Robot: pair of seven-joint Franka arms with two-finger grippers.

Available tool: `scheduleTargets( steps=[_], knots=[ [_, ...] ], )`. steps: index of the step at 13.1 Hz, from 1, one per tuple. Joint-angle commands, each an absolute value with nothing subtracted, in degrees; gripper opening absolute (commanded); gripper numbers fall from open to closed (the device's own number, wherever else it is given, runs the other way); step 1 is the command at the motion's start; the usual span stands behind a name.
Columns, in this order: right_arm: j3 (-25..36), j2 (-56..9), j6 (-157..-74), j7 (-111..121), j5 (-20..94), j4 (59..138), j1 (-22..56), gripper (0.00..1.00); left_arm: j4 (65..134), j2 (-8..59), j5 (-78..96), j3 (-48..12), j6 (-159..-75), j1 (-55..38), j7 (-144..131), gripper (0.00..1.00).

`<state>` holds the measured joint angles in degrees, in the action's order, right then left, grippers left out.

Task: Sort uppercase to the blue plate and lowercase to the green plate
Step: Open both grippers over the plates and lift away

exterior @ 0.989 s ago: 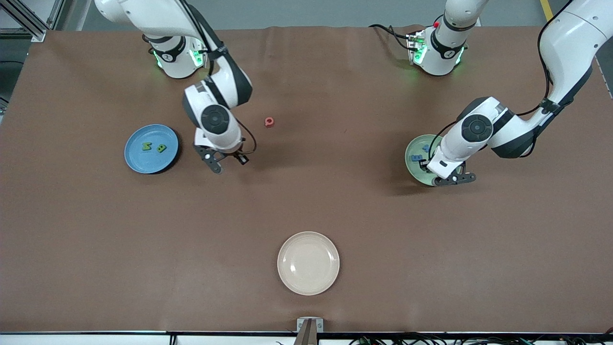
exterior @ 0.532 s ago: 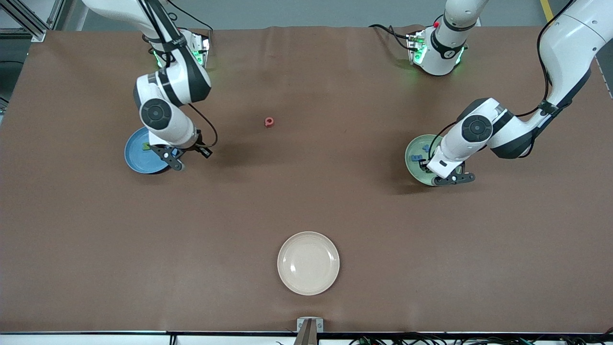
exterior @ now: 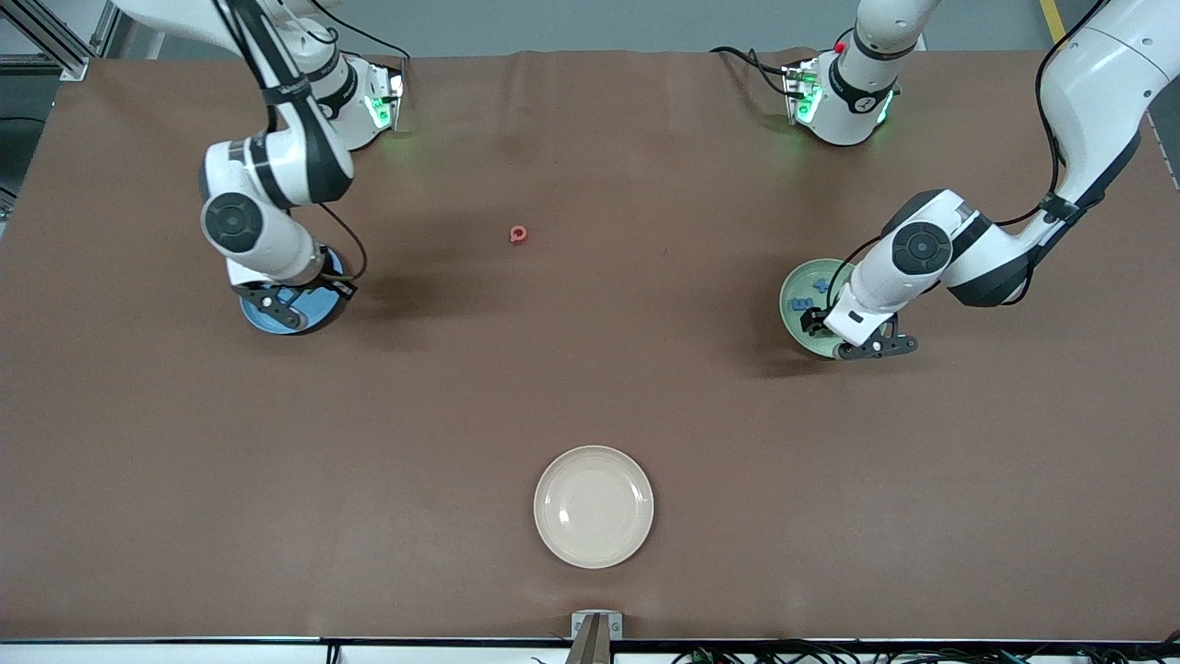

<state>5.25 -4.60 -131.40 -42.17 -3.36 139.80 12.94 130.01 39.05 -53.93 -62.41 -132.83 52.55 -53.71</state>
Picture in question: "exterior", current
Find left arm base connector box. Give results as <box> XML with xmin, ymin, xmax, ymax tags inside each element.
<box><xmin>784</xmin><ymin>60</ymin><xmax>823</xmax><ymax>125</ymax></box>

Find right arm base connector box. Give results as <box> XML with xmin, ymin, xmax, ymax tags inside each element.
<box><xmin>364</xmin><ymin>63</ymin><xmax>407</xmax><ymax>132</ymax></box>

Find blue plate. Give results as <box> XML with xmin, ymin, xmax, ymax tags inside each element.
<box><xmin>240</xmin><ymin>247</ymin><xmax>349</xmax><ymax>336</ymax></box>

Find green plate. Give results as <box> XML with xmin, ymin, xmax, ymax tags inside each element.
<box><xmin>779</xmin><ymin>258</ymin><xmax>891</xmax><ymax>359</ymax></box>

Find beige plate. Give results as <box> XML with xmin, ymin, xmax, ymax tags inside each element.
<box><xmin>534</xmin><ymin>445</ymin><xmax>655</xmax><ymax>570</ymax></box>

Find brown table mat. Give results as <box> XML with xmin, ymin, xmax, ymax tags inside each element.
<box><xmin>0</xmin><ymin>48</ymin><xmax>1180</xmax><ymax>642</ymax></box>

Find right arm black cable sleeve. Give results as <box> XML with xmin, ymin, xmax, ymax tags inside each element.
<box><xmin>217</xmin><ymin>0</ymin><xmax>368</xmax><ymax>282</ymax></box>

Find arm black cable sleeve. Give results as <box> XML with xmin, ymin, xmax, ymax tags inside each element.
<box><xmin>825</xmin><ymin>0</ymin><xmax>1144</xmax><ymax>310</ymax></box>
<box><xmin>217</xmin><ymin>0</ymin><xmax>368</xmax><ymax>282</ymax></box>

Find right arm base black cable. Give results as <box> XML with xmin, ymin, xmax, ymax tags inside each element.
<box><xmin>304</xmin><ymin>0</ymin><xmax>411</xmax><ymax>89</ymax></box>

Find arm base black cable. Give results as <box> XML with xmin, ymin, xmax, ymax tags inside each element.
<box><xmin>710</xmin><ymin>46</ymin><xmax>803</xmax><ymax>98</ymax></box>
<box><xmin>304</xmin><ymin>0</ymin><xmax>411</xmax><ymax>89</ymax></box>

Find left arm base black cable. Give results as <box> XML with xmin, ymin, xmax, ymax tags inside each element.
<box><xmin>710</xmin><ymin>46</ymin><xmax>803</xmax><ymax>98</ymax></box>

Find left arm black cable sleeve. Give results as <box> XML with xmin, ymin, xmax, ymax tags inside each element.
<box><xmin>825</xmin><ymin>0</ymin><xmax>1144</xmax><ymax>310</ymax></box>

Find aluminium frame profile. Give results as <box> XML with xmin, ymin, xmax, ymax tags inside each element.
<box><xmin>0</xmin><ymin>0</ymin><xmax>125</xmax><ymax>82</ymax></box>

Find aluminium camera post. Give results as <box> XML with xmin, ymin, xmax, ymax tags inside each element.
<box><xmin>564</xmin><ymin>616</ymin><xmax>617</xmax><ymax>664</ymax></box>

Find white table rail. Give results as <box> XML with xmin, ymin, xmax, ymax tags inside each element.
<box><xmin>0</xmin><ymin>643</ymin><xmax>568</xmax><ymax>664</ymax></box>

